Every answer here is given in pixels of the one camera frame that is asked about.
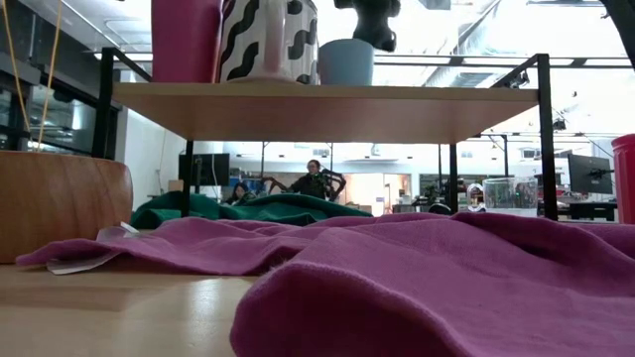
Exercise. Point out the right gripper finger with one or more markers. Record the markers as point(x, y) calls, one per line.
point(374, 30)

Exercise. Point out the tall pink cup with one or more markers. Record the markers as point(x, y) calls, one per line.
point(186, 44)

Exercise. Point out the red mug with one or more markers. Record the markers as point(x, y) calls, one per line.
point(625, 178)

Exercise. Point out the wooden shelf black frame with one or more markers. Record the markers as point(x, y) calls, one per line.
point(322, 114)

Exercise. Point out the clear glass mug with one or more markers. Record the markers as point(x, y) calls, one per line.
point(511, 198)

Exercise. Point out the purple cloth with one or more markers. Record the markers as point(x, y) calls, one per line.
point(397, 277)

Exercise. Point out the person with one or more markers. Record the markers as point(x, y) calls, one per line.
point(239, 194)
point(312, 186)

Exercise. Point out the small blue cup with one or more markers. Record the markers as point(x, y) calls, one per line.
point(345, 64)

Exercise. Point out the black white wavy mug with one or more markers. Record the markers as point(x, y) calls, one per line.
point(253, 49)

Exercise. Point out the green cloth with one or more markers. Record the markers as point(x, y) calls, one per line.
point(278, 210)

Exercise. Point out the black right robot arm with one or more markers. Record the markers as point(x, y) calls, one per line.
point(622, 20)

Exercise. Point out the dark monitor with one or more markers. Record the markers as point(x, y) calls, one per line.
point(590, 173)
point(211, 168)

